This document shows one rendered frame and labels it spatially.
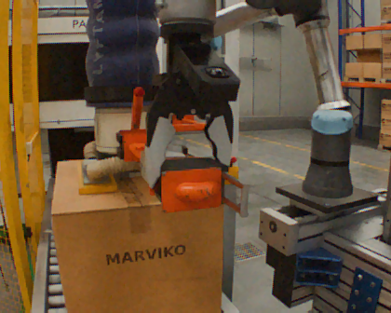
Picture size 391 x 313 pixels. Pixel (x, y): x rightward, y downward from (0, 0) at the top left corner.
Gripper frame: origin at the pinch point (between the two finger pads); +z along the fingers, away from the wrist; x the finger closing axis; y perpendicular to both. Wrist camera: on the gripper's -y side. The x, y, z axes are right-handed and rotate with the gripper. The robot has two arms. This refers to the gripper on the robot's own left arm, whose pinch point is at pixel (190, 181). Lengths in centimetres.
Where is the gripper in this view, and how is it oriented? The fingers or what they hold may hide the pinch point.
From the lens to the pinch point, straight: 46.5
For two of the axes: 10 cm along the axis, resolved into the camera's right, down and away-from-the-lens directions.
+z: -0.2, 9.8, 2.1
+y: -3.4, -2.0, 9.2
